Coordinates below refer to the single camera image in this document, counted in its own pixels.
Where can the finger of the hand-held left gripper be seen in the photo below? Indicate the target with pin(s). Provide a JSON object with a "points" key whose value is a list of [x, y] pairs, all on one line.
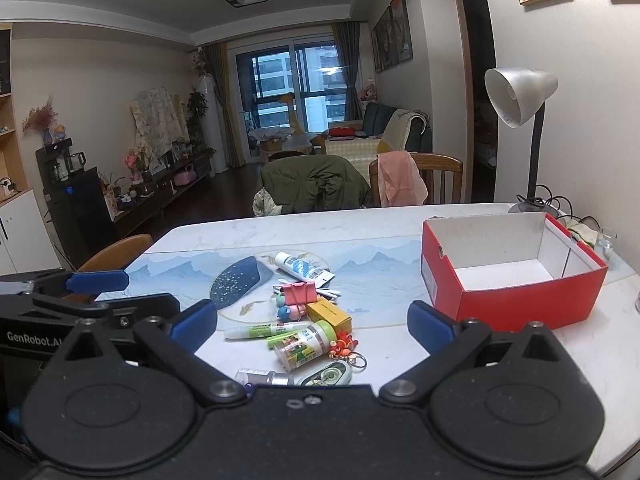
{"points": [[140, 306], [100, 281]]}

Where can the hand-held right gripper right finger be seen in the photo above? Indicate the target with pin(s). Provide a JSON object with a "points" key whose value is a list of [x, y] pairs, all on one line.
{"points": [[430, 327]]}

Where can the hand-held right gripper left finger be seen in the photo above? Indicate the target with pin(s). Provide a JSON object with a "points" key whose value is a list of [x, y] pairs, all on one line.
{"points": [[195, 327]]}

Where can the white green glue tube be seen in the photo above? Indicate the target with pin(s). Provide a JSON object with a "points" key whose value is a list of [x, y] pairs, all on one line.
{"points": [[260, 331]]}

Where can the red cardboard shoe box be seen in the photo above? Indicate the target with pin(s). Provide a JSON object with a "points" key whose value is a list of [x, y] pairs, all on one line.
{"points": [[500, 305]]}

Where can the clear bottle silver cap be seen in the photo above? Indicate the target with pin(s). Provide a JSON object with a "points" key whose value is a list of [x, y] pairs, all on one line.
{"points": [[260, 376]]}

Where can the pastel toy figure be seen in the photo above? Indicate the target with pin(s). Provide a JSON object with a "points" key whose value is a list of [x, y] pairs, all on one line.
{"points": [[287, 312]]}

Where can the yellow cardboard box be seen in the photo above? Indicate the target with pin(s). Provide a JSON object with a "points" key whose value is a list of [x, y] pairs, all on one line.
{"points": [[327, 315]]}

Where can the pink binder clip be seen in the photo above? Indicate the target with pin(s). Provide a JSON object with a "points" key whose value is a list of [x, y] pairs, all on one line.
{"points": [[299, 294]]}

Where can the green correction tape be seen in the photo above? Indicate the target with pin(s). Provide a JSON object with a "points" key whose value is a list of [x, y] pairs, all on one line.
{"points": [[330, 374]]}

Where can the toothpick jar green lid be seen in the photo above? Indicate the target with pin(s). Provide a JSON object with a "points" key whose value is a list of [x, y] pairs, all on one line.
{"points": [[305, 347]]}

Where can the white blue toothpaste tube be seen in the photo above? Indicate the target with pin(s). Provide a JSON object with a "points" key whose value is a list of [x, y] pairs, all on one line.
{"points": [[300, 266]]}

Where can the black tea bar machine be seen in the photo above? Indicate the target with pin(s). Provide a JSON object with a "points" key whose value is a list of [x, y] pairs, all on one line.
{"points": [[85, 210]]}

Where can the blue mountain print table mat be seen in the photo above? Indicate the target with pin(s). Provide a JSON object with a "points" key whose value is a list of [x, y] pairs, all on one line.
{"points": [[380, 265]]}

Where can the white cabinet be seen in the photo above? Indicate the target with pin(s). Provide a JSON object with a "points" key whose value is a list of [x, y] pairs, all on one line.
{"points": [[25, 230]]}

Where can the low dark tv cabinet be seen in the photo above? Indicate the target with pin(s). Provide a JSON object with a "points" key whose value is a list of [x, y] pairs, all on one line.
{"points": [[165, 182]]}

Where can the pink toy bag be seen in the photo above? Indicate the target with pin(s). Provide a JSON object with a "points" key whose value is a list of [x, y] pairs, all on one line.
{"points": [[185, 175]]}

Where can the pink cloth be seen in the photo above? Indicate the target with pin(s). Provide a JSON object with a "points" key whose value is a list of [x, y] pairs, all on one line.
{"points": [[400, 180]]}

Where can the wooden chair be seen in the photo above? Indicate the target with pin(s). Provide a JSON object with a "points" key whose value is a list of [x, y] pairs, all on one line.
{"points": [[442, 170], [285, 155]]}

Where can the patterned hanging cloth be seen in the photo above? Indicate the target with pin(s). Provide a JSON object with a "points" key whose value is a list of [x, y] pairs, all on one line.
{"points": [[157, 120]]}

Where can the dried flower vase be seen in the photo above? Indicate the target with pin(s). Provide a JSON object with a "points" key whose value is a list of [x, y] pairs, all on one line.
{"points": [[40, 117]]}

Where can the white green rag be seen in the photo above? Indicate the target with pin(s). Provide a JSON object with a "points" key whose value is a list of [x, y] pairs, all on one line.
{"points": [[582, 232]]}

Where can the clear drinking glass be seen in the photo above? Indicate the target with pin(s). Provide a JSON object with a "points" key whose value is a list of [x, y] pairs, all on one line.
{"points": [[606, 245]]}

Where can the white tower air conditioner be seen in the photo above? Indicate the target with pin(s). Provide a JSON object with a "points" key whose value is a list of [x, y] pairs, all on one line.
{"points": [[212, 120]]}

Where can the beige sofa blanket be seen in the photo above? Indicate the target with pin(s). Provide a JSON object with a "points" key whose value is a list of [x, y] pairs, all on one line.
{"points": [[400, 127]]}

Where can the green potted plant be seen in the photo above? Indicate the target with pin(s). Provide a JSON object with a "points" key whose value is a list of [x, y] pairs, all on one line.
{"points": [[196, 102]]}

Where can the red sofa cushion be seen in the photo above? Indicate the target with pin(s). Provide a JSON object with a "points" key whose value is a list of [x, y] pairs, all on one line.
{"points": [[342, 132]]}

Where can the dark teal sofa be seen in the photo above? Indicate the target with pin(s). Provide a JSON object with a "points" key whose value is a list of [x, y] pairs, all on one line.
{"points": [[377, 116]]}

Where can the yellow giraffe toy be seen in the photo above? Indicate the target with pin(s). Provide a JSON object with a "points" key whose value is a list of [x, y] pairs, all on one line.
{"points": [[291, 107]]}

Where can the pink plush doll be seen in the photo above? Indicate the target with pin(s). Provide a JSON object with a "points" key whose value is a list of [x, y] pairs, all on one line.
{"points": [[368, 94]]}

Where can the silver desk lamp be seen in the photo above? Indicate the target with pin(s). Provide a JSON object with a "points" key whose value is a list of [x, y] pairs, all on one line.
{"points": [[520, 92]]}

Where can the grey curtain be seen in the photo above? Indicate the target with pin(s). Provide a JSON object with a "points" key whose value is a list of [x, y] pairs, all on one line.
{"points": [[347, 70], [220, 60]]}

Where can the balcony glass door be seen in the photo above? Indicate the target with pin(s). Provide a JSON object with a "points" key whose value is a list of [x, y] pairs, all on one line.
{"points": [[272, 75]]}

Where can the wooden door frame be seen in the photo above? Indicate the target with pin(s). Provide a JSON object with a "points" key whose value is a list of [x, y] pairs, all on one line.
{"points": [[461, 60]]}

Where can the dark framed wall picture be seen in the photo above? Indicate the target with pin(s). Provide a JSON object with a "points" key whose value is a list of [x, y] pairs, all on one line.
{"points": [[401, 27], [384, 40]]}

